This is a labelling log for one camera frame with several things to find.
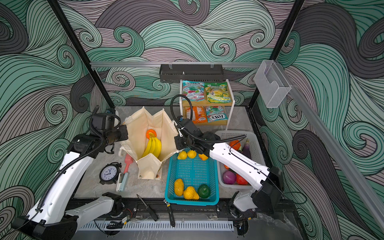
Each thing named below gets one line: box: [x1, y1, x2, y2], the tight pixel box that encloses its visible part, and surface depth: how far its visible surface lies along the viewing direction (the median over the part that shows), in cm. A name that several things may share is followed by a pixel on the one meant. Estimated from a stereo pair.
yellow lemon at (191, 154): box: [187, 149, 197, 159], surface depth 91 cm
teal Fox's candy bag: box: [206, 105, 229, 123], surface depth 93 cm
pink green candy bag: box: [182, 80, 205, 102], surface depth 81 cm
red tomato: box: [235, 173, 249, 186], surface depth 78 cm
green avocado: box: [197, 184, 211, 199], surface depth 76 cm
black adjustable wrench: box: [163, 199, 176, 228], surface depth 73 cm
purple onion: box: [222, 170, 236, 185], surface depth 79 cm
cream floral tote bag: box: [119, 106, 182, 180], surface depth 81 cm
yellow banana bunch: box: [143, 132, 162, 158], surface depth 90 cm
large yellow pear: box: [183, 186, 200, 200], surface depth 76 cm
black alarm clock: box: [99, 162, 122, 185], surface depth 84 cm
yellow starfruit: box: [174, 178, 184, 197], surface depth 78 cm
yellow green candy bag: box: [204, 82, 232, 104], surface depth 79 cm
